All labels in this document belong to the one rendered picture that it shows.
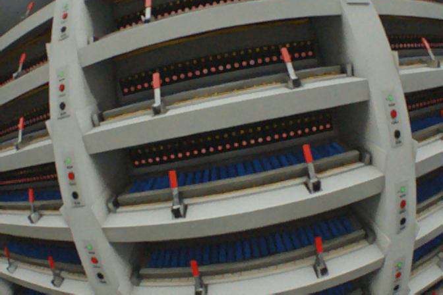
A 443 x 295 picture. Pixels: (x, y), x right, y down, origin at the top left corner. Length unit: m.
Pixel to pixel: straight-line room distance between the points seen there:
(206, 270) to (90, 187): 0.31
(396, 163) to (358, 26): 0.30
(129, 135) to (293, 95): 0.32
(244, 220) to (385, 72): 0.42
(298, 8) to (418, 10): 0.39
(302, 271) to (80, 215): 0.51
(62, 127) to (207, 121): 0.33
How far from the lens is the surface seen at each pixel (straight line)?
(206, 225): 0.45
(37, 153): 0.63
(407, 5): 0.72
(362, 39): 0.54
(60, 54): 0.61
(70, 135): 0.54
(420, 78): 0.63
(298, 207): 0.45
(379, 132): 0.51
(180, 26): 0.49
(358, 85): 0.50
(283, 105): 0.43
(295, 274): 0.55
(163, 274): 0.60
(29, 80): 0.69
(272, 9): 0.50
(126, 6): 0.83
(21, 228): 0.77
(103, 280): 0.60
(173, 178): 0.46
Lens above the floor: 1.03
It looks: 4 degrees up
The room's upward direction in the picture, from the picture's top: 11 degrees counter-clockwise
